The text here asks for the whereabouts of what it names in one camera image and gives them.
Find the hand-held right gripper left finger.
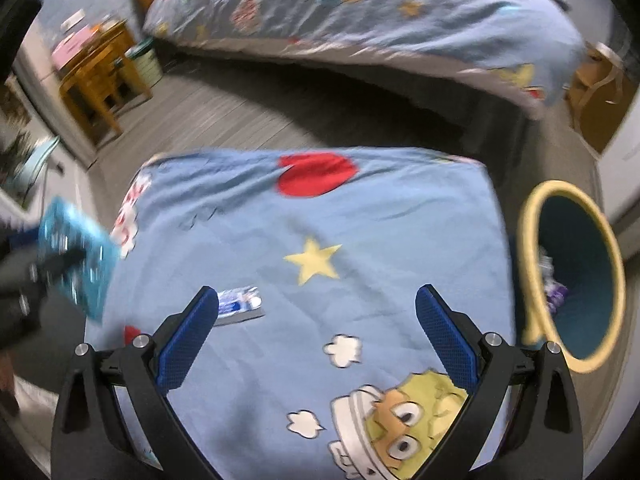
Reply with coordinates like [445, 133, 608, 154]
[51, 286, 221, 480]

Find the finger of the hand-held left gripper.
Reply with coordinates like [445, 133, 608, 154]
[30, 247, 88, 281]

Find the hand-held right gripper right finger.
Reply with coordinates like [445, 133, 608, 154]
[415, 284, 583, 480]

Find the blue foil packet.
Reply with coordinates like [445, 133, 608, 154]
[37, 197, 121, 321]

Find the small blue white box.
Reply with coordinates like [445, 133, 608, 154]
[214, 286, 266, 327]

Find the purple tube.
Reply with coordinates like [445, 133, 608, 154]
[547, 280, 569, 312]

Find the white barcode box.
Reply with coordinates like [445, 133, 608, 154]
[537, 247, 557, 286]

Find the teal bin with yellow rim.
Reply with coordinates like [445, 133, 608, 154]
[516, 180, 626, 375]

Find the blue cartoon printed cloth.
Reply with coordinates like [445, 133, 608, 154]
[85, 147, 518, 480]

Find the wooden desk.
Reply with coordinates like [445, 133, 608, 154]
[52, 20, 153, 136]

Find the pink item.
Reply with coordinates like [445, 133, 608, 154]
[51, 29, 97, 68]

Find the white bucket with green rim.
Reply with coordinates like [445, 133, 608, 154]
[125, 40, 162, 87]

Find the wooden cabinet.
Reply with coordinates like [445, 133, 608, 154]
[567, 42, 638, 157]

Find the bed with cartoon blue duvet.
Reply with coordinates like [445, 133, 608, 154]
[142, 0, 586, 121]

